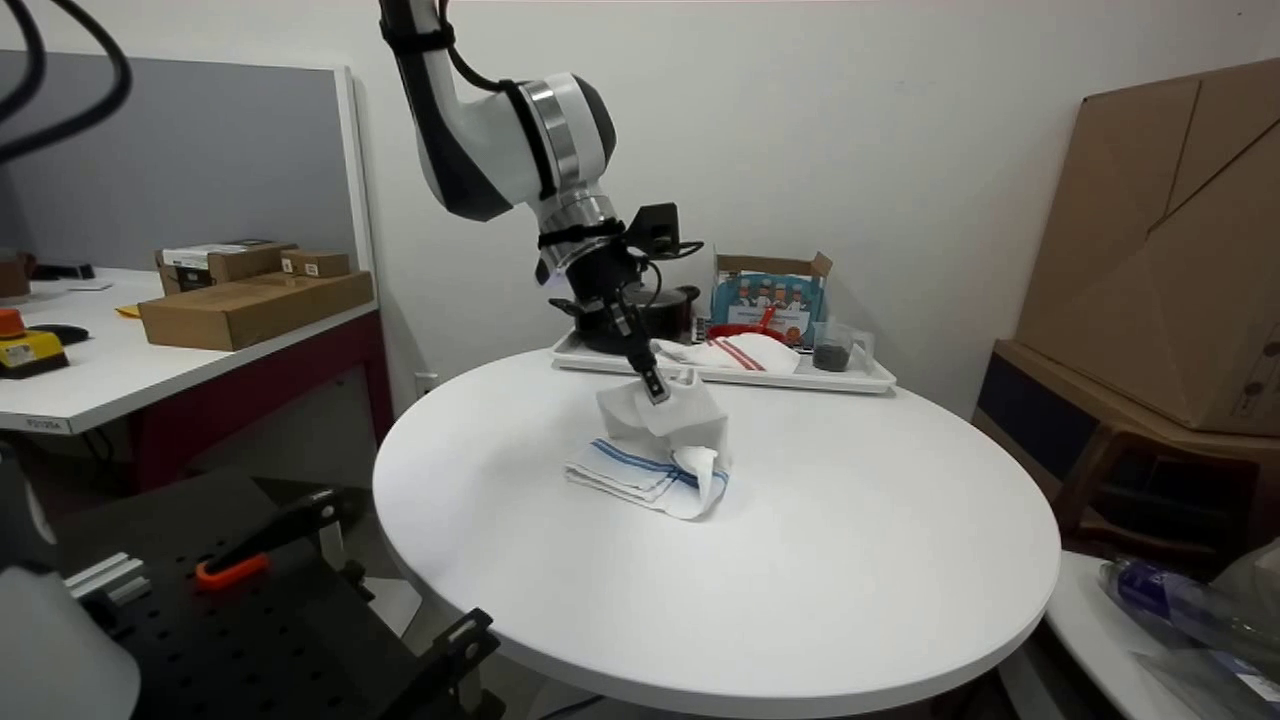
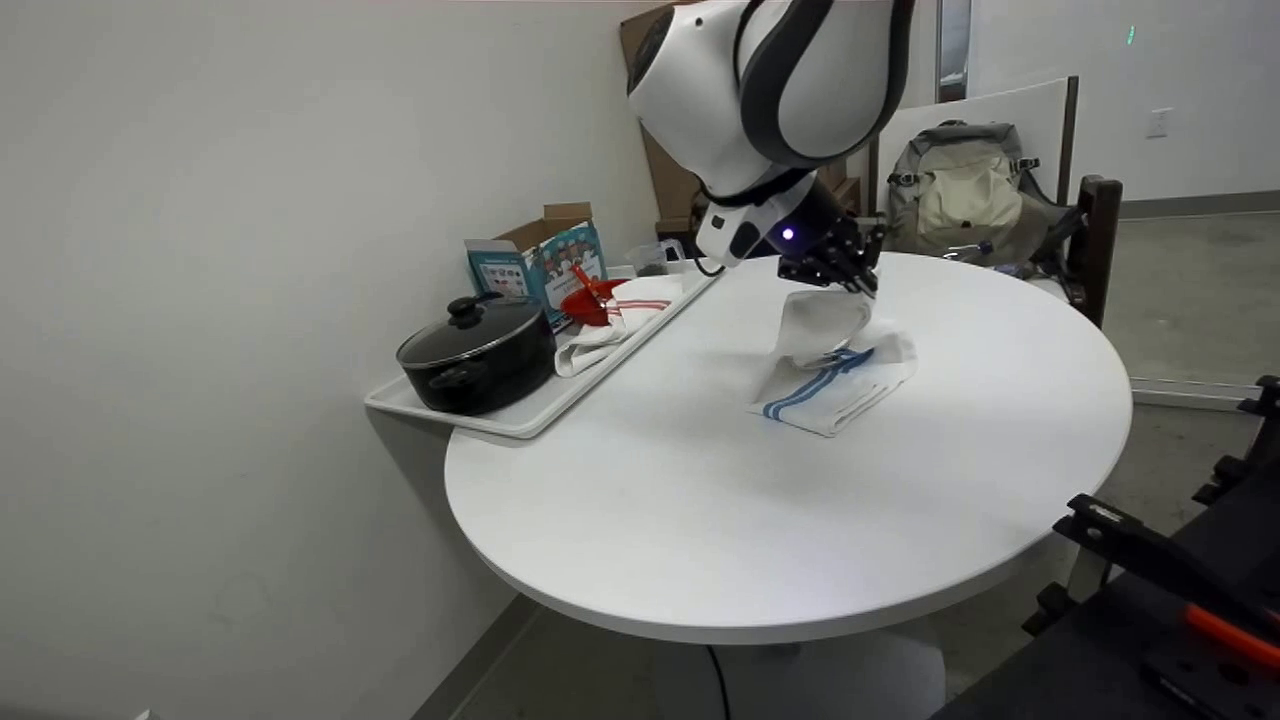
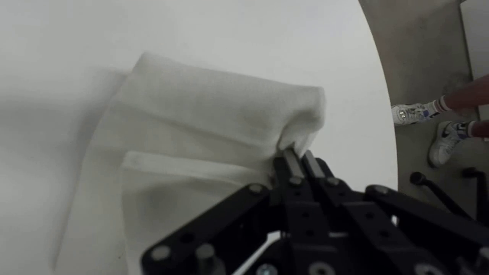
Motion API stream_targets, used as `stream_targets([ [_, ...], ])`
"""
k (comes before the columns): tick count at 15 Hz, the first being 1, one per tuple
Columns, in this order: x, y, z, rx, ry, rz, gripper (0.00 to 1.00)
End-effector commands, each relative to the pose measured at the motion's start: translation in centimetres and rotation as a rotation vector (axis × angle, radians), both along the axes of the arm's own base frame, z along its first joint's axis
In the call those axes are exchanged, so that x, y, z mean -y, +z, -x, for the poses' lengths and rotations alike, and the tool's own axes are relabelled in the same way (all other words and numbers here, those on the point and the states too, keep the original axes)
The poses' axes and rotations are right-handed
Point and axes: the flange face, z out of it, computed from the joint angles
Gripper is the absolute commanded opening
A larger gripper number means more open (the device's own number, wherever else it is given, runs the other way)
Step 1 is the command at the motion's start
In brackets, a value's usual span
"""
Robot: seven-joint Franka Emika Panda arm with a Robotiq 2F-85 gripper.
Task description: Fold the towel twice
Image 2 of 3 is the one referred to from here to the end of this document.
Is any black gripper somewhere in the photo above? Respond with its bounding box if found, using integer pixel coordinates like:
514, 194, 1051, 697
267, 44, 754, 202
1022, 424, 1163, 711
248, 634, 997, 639
797, 189, 886, 299

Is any blue striped white towel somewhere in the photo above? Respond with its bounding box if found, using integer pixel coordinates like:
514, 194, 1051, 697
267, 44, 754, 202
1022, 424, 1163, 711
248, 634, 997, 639
753, 284, 918, 440

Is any red striped white towel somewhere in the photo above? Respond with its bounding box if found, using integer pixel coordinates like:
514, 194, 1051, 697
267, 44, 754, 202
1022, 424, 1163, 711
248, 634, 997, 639
549, 272, 686, 385

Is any grey beige backpack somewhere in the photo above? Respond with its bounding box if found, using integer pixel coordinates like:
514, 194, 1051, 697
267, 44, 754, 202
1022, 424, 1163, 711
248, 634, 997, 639
880, 118, 1074, 277

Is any large brown cardboard box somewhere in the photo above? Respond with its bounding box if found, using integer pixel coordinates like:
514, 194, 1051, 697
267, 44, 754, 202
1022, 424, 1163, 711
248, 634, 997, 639
614, 0, 864, 236

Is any dark wooden chair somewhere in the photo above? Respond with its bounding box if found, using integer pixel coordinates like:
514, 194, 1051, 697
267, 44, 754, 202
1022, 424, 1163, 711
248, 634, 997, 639
1057, 172, 1129, 332

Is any small red object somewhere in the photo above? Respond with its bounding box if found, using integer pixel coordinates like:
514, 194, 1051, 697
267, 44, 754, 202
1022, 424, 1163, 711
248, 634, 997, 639
554, 272, 626, 332

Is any blue printed cardboard box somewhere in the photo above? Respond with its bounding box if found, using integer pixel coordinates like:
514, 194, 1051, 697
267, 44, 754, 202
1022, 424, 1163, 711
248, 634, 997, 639
465, 202, 610, 332

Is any white rectangular tray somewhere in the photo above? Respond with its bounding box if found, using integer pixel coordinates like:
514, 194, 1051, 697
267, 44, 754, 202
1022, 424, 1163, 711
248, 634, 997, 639
359, 253, 730, 445

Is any black pot with lid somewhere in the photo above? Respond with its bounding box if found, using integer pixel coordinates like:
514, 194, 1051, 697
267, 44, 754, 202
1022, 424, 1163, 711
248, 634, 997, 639
390, 294, 559, 419

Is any black perforated breadboard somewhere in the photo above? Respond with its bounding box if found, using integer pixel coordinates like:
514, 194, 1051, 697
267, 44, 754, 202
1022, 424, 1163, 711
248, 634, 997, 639
933, 395, 1280, 720

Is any black cable under table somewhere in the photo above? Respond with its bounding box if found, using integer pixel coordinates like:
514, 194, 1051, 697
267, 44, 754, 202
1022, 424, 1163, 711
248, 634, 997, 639
699, 639, 737, 720

